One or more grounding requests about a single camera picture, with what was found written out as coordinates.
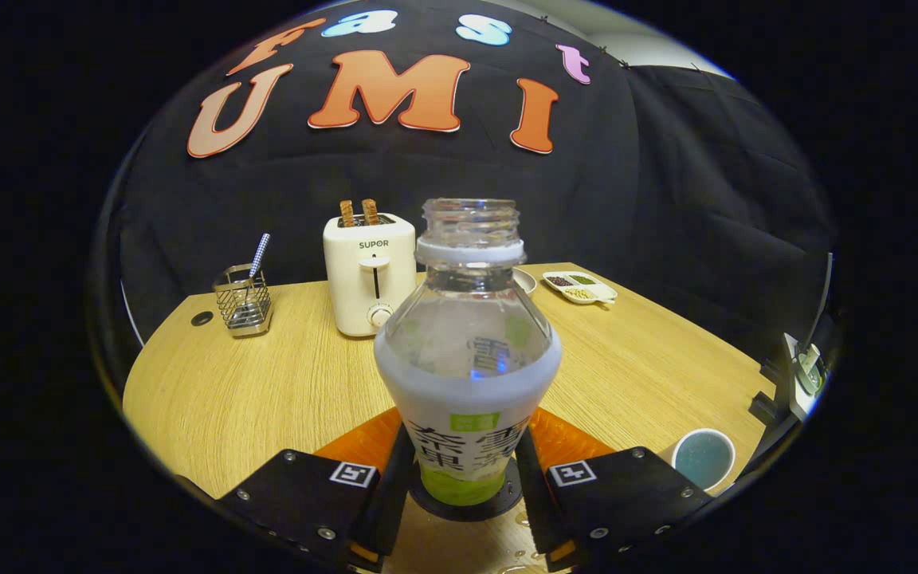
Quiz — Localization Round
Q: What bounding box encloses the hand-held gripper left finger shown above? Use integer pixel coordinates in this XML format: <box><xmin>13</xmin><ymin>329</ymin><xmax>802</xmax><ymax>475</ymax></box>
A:
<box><xmin>216</xmin><ymin>407</ymin><xmax>416</xmax><ymax>574</ymax></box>

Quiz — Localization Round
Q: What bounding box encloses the white cup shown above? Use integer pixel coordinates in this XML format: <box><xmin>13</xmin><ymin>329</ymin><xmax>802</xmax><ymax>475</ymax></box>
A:
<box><xmin>670</xmin><ymin>428</ymin><xmax>737</xmax><ymax>491</ymax></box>

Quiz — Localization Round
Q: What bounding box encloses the white toaster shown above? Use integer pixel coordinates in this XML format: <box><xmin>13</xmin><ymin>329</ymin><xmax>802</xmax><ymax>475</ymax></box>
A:
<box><xmin>323</xmin><ymin>213</ymin><xmax>418</xmax><ymax>338</ymax></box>

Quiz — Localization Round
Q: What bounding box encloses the black table edge block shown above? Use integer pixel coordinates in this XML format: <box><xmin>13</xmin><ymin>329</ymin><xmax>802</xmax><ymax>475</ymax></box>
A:
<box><xmin>748</xmin><ymin>391</ymin><xmax>780</xmax><ymax>427</ymax></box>

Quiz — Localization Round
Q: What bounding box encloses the spoon with checked handle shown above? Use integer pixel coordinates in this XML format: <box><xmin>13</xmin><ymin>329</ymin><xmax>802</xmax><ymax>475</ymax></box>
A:
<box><xmin>244</xmin><ymin>233</ymin><xmax>271</xmax><ymax>308</ymax></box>

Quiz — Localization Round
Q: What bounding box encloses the dark brown round coaster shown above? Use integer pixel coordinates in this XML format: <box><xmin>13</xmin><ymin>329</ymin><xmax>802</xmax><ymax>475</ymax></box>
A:
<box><xmin>407</xmin><ymin>454</ymin><xmax>525</xmax><ymax>523</ymax></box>

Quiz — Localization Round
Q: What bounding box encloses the wooden table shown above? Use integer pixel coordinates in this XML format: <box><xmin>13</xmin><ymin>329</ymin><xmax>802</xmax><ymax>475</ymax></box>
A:
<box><xmin>122</xmin><ymin>261</ymin><xmax>779</xmax><ymax>574</ymax></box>

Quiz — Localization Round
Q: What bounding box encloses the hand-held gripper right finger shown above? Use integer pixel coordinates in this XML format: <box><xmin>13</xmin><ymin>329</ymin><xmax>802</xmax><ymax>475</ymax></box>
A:
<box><xmin>513</xmin><ymin>407</ymin><xmax>716</xmax><ymax>571</ymax></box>

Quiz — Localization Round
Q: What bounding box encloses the white divided spice dish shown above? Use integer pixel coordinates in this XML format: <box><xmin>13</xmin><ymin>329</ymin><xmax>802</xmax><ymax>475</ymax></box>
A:
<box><xmin>542</xmin><ymin>270</ymin><xmax>618</xmax><ymax>306</ymax></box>

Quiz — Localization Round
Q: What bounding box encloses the metal wire utensil holder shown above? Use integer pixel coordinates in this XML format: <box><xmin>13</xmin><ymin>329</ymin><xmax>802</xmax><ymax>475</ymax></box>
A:
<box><xmin>213</xmin><ymin>264</ymin><xmax>274</xmax><ymax>338</ymax></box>

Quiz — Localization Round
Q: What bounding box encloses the black backdrop cloth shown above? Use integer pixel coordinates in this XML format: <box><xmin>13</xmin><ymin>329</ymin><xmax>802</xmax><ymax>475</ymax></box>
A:
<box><xmin>96</xmin><ymin>0</ymin><xmax>838</xmax><ymax>360</ymax></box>

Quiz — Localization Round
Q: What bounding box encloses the white device with green part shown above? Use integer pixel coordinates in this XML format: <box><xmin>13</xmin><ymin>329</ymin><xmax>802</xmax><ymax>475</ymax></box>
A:
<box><xmin>782</xmin><ymin>331</ymin><xmax>828</xmax><ymax>421</ymax></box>

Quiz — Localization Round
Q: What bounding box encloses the clear plastic juice bottle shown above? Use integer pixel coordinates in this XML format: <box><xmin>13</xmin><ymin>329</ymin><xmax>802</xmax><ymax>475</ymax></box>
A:
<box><xmin>373</xmin><ymin>198</ymin><xmax>563</xmax><ymax>507</ymax></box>

